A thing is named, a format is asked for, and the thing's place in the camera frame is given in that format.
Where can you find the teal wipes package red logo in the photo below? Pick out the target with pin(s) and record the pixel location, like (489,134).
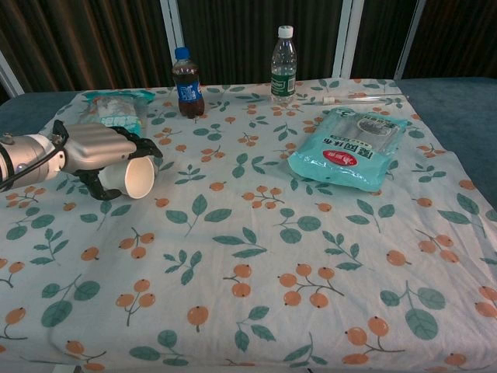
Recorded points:
(349,149)

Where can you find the clear glass tube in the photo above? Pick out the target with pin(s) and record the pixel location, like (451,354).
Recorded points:
(361,99)

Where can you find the white folding screen frame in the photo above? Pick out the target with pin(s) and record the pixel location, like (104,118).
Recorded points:
(349,35)

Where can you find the dark cola bottle blue label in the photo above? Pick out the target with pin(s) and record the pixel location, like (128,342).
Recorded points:
(188,83)

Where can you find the white paper cup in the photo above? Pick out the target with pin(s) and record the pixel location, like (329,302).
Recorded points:
(134,176)

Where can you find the teal snack package yellow print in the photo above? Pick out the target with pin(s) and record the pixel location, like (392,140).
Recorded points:
(116,109)

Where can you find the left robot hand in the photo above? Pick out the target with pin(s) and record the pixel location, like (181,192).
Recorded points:
(105,151)

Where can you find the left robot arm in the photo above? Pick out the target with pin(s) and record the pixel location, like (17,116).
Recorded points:
(25,161)

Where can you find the floral printed tablecloth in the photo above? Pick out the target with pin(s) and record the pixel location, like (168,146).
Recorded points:
(248,233)

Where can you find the clear water bottle green label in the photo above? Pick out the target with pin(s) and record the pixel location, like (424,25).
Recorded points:
(283,66)

